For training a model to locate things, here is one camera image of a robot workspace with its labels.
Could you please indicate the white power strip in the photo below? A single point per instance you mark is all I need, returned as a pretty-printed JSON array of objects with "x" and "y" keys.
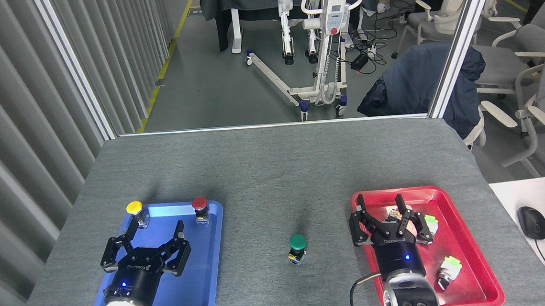
[{"x": 368, "y": 46}]

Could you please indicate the white hanging robot legs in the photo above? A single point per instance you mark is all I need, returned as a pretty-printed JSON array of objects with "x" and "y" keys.
[{"x": 286, "y": 27}]

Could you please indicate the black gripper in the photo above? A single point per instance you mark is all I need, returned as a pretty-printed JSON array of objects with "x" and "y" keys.
[
  {"x": 137, "y": 275},
  {"x": 397, "y": 254}
]

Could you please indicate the white chair under jacket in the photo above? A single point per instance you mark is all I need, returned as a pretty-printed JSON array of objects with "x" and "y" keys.
[{"x": 478, "y": 131}]

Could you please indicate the small beige switch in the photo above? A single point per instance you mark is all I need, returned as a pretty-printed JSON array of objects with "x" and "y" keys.
[{"x": 393, "y": 213}]

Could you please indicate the red push button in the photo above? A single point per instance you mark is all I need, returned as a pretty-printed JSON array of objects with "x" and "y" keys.
[{"x": 199, "y": 203}]

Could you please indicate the silver post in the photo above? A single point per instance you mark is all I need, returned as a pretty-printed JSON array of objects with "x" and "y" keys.
[{"x": 462, "y": 39}]

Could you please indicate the dark blue jacket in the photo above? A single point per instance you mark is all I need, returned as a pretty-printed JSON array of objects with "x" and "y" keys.
[{"x": 416, "y": 80}]

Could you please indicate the green push button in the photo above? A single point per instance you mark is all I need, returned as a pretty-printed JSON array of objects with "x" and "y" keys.
[{"x": 297, "y": 241}]

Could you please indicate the black power adapter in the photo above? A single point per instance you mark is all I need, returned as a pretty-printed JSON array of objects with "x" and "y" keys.
[{"x": 359, "y": 61}]

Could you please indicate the green white knob switch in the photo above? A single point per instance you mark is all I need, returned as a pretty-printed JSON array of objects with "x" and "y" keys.
[
  {"x": 431, "y": 221},
  {"x": 449, "y": 268}
]

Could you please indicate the silver table rail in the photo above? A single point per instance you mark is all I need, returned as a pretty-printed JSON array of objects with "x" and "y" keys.
[{"x": 275, "y": 124}]

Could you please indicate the blue plastic tray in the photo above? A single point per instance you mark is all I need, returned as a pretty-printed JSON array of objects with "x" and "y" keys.
[{"x": 200, "y": 283}]

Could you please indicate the black computer mouse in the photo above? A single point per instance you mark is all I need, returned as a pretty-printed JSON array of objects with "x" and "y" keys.
[{"x": 531, "y": 223}]

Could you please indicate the yellow push button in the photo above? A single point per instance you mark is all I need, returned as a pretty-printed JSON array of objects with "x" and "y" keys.
[{"x": 134, "y": 207}]

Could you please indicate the white stand on wheels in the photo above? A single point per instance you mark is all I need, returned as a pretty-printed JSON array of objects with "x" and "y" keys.
[{"x": 336, "y": 4}]

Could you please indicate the red plastic tray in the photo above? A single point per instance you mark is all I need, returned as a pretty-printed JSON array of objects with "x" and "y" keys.
[{"x": 471, "y": 254}]

